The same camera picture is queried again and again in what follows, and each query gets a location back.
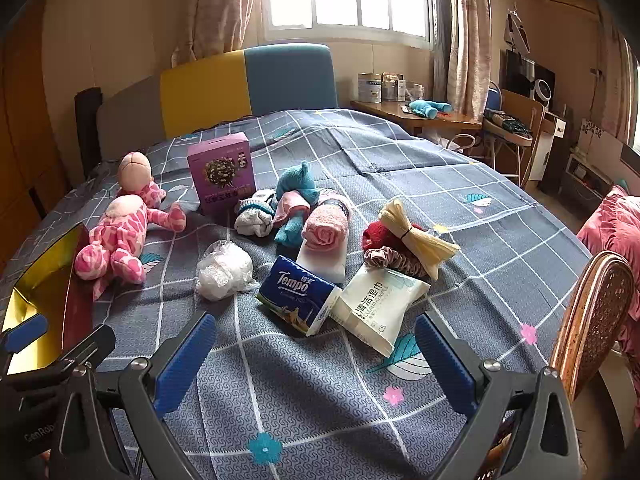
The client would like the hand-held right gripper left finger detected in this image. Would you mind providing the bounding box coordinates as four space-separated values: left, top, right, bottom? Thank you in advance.
50 311 217 480

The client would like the teal rolled cloth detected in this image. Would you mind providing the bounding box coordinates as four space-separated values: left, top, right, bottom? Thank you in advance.
409 100 452 120

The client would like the red fluffy cloth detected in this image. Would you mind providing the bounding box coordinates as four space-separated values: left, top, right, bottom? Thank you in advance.
362 221 401 253

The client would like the pink towel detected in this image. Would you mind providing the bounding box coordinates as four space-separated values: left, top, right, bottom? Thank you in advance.
302 195 353 251

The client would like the tiger striped small toy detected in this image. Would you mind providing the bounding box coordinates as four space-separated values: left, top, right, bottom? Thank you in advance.
362 247 431 281

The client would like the pink ruffled bedding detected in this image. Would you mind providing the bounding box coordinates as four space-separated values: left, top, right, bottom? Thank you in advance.
576 185 640 361

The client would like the beige patterned curtain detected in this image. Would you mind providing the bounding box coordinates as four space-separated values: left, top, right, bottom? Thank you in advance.
597 10 640 146
172 0 263 66
432 0 493 121

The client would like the gold tin box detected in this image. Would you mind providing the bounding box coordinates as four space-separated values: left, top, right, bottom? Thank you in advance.
0 222 96 376

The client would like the purple carton box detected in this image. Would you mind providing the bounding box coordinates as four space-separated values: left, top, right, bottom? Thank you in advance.
187 132 257 217

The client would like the black monitor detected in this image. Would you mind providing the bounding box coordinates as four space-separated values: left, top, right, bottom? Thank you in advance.
502 50 556 98

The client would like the white sponge block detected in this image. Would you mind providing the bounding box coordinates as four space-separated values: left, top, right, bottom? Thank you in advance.
296 237 348 286

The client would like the wooden chair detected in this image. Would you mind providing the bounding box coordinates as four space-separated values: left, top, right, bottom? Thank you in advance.
500 89 546 188

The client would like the white plastic bag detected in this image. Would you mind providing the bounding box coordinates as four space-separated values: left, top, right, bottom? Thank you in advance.
195 240 260 302

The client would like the wooden bedside table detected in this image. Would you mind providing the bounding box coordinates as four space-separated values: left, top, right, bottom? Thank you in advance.
350 97 483 136

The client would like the teal plush bear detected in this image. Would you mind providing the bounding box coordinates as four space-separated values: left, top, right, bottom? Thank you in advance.
272 161 322 247

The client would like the pink giraffe plush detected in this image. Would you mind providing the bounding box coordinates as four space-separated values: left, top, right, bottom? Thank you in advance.
75 151 187 301

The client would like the blue tissue pack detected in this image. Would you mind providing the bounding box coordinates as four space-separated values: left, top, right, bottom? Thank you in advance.
256 255 343 337

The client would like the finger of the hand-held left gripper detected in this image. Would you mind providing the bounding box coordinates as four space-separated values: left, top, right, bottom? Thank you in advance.
0 314 49 376
52 324 117 368

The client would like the white wet wipes pack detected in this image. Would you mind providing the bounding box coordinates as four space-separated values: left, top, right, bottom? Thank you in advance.
330 265 432 358

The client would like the grey checked bed sheet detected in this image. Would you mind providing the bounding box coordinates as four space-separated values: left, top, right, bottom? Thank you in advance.
0 107 593 480

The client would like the wooden wardrobe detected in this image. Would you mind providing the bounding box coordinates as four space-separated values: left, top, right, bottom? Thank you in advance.
0 0 71 271

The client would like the cream cloth bundle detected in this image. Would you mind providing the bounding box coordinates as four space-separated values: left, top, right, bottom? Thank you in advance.
377 198 461 281

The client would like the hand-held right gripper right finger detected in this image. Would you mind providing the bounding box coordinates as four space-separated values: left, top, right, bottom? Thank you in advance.
414 311 583 480

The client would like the white socks bundle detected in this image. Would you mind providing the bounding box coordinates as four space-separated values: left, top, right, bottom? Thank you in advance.
235 189 276 237

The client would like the white low shelf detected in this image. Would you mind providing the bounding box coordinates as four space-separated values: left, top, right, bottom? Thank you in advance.
565 152 616 201

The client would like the grey yellow blue headboard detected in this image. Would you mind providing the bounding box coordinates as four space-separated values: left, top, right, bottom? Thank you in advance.
95 44 338 161

